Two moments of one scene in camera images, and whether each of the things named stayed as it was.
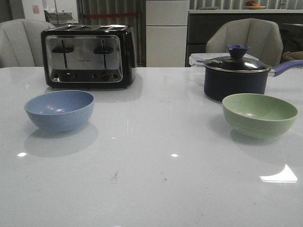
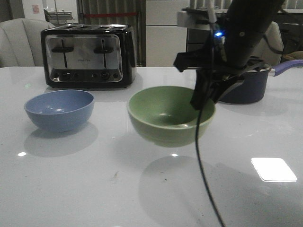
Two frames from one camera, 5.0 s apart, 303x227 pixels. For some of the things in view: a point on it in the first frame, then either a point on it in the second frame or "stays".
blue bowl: [61, 110] stays
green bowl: [258, 116] -> [164, 116]
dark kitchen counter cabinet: [200, 21] stays
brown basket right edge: [293, 56] stays
